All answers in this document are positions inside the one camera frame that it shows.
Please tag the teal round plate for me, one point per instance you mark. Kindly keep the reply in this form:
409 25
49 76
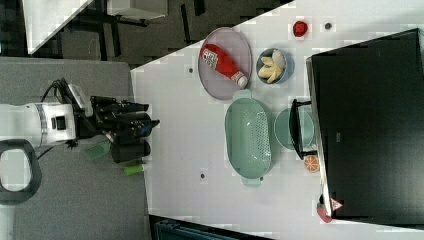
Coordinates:
282 129

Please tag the black microwave oven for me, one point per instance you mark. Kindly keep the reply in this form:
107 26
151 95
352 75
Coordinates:
367 105

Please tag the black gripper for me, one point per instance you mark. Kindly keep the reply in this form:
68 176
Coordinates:
121 121

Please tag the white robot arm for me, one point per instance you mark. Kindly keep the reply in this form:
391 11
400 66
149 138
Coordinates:
36 124

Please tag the green slotted spatula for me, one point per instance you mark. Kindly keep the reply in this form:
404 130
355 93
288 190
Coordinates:
97 151

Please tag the red strawberry toy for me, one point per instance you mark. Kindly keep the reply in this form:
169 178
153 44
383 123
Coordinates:
321 211

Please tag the mint green oval strainer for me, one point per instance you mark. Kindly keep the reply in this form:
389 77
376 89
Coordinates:
248 138

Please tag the peeled banana toy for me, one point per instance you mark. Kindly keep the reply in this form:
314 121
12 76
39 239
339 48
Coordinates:
273 66

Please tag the black oven door handle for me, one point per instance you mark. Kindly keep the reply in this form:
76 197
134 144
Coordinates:
296 131

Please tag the red ketchup bottle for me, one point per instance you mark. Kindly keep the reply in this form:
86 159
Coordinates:
216 58

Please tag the green utensil handle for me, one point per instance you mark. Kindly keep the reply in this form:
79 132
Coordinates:
134 169

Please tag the orange slice toy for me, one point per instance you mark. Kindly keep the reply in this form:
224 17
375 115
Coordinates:
311 163

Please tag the blue bowl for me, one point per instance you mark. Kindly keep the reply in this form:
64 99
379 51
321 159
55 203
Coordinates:
289 72

